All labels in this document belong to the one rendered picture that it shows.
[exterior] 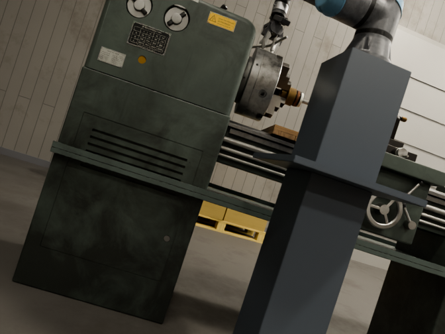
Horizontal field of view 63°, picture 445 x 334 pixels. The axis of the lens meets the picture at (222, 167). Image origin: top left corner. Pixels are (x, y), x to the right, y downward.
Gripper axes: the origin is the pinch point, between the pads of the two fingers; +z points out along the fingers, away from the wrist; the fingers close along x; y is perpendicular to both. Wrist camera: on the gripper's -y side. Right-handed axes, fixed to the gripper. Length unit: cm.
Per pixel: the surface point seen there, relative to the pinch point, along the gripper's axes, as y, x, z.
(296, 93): -12.3, -14.5, 18.6
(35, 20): 334, 138, -63
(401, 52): 202, -298, -202
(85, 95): -2, 69, 54
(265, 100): -15.8, 2.0, 29.5
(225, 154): -12, 11, 57
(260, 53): -13.3, 10.1, 10.6
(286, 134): -23.2, -8.3, 41.8
